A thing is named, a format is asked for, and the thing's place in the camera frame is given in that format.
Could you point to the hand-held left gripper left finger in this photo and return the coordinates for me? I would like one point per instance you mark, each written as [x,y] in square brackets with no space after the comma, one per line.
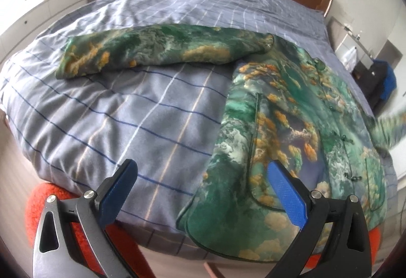
[120,189]

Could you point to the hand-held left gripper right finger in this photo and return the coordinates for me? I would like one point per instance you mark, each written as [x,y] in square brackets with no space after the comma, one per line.
[287,195]

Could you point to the green printed padded jacket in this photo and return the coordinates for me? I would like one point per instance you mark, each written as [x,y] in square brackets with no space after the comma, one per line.
[285,113]

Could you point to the blue-grey checked bed cover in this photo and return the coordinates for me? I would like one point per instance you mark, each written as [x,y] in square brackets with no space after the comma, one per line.
[127,106]

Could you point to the white low drawer cabinet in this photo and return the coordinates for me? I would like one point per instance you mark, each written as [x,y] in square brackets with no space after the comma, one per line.
[41,14]

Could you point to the orange fleece garment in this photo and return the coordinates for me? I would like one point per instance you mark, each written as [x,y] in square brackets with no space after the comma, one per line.
[35,202]

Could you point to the white plastic bag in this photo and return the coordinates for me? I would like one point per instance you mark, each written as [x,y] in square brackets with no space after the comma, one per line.
[349,57]

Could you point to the white dresser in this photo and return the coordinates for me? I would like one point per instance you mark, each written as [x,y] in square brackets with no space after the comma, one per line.
[371,46]

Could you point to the black and blue jacket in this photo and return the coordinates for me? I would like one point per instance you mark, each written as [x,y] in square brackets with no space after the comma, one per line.
[374,81]

